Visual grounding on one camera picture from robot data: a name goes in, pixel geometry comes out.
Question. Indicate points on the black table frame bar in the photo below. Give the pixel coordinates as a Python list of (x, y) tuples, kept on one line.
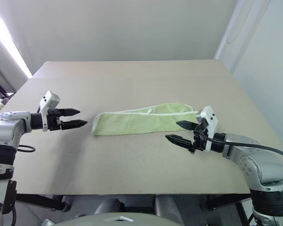
[(226, 201), (40, 202)]

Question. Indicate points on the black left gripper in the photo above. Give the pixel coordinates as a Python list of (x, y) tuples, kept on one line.
[(53, 121)]

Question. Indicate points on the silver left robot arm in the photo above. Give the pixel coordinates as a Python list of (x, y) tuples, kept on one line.
[(4, 131)]

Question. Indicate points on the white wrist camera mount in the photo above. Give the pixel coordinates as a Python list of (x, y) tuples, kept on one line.
[(47, 100), (211, 115)]

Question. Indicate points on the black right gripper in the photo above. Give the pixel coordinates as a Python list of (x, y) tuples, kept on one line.
[(199, 139)]

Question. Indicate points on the light green towel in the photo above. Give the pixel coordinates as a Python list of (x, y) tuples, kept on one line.
[(136, 121)]

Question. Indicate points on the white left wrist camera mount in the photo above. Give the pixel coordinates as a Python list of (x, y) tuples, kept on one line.
[(47, 100)]

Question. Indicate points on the grey robot torso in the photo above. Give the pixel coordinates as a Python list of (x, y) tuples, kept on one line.
[(113, 220)]

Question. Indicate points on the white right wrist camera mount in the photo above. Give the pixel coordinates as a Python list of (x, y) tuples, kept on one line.
[(211, 115)]

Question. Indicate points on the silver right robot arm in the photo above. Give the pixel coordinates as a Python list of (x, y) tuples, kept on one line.
[(257, 160)]

